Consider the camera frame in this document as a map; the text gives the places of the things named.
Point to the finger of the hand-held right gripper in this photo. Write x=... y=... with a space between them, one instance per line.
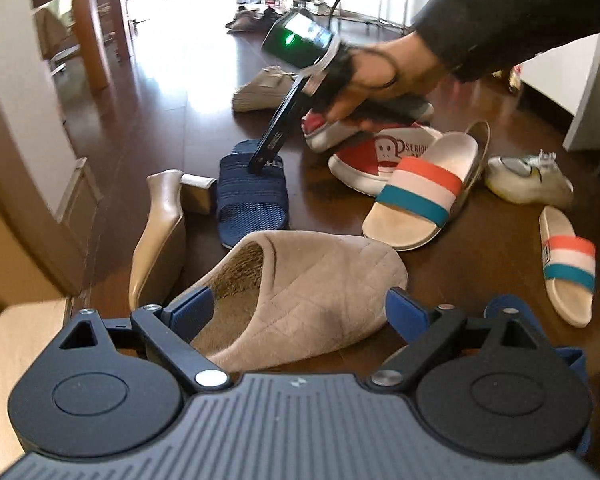
x=277 y=135

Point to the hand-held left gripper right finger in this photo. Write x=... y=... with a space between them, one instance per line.
x=405 y=310

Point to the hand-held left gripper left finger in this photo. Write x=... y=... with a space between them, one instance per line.
x=192 y=305

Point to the beige quilted slipper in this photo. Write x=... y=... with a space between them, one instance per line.
x=320 y=285
x=260 y=92

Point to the red grey fleece slipper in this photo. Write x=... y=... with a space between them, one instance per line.
x=325 y=135
x=360 y=160

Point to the blue slide sandal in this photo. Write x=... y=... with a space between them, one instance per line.
x=250 y=200
x=575 y=375

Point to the striped slide sandal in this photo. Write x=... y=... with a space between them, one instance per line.
x=565 y=260
x=420 y=195

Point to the white silver shoe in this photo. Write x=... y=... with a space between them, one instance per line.
x=525 y=180

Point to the distant pile of shoes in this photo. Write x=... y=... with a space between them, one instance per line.
x=250 y=20

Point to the person's right hand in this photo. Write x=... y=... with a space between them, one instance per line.
x=375 y=77

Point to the black metal rack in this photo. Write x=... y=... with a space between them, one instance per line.
x=380 y=22

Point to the wooden table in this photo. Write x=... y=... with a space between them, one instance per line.
x=90 y=25

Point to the chair with beige cloth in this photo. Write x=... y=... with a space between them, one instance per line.
x=55 y=35

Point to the white shoe cabinet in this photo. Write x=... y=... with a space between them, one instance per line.
x=597 y=95

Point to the wooden door frame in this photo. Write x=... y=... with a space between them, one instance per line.
x=20 y=240

